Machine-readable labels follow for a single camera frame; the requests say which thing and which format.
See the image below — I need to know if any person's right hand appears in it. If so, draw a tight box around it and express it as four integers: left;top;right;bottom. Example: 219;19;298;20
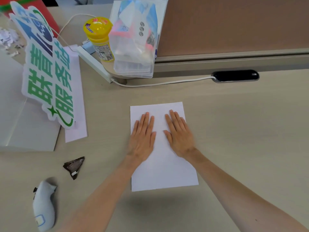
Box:
163;110;197;159

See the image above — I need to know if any person's left hand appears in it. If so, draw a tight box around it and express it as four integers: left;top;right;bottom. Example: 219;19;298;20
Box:
127;112;157;163

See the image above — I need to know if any white paper sheet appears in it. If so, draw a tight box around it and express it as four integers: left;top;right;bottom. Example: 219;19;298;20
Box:
130;102;199;192

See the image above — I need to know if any person's right forearm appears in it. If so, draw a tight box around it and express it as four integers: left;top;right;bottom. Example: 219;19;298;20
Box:
185;147;309;232

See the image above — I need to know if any person's left forearm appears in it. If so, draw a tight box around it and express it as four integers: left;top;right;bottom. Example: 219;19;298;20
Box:
57;153;145;232

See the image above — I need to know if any clear plastic storage box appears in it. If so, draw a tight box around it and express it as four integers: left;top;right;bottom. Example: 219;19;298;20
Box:
108;0;159;78

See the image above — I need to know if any white paper under sign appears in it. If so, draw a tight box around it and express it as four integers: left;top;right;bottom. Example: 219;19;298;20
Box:
62;45;88;143

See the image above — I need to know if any dark folded foil wrapper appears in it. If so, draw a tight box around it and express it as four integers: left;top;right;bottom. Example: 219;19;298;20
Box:
63;156;85;180

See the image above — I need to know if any white power strip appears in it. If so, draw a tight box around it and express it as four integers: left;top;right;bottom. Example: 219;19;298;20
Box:
77;46;114;83

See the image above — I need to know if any light blue small box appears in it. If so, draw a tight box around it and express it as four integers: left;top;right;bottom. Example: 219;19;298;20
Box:
81;41;96;55

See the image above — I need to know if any yellow lidded plastic jar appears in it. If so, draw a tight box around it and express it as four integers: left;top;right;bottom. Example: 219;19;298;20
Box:
83;17;115;63

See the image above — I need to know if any blue and white plastic bag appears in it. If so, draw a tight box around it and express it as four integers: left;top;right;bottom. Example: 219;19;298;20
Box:
112;0;158;58

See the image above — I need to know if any green and blue cutout sign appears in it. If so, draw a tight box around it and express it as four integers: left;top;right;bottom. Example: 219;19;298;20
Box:
9;1;76;130

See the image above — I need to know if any brown desk partition panel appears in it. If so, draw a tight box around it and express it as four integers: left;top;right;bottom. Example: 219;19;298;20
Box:
154;0;309;78

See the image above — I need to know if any white handheld controller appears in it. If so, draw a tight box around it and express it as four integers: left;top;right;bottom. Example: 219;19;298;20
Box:
32;179;57;232

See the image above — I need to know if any red box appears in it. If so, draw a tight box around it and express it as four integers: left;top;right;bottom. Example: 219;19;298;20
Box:
0;0;60;34

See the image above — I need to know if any pile of white paper scraps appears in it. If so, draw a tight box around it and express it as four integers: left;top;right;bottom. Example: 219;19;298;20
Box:
0;27;25;58

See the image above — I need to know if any white power cable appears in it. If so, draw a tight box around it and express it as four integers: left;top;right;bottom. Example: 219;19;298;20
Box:
112;75;216;88

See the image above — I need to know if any black desk cable grommet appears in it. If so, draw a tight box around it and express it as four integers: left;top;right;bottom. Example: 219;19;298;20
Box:
211;69;260;83

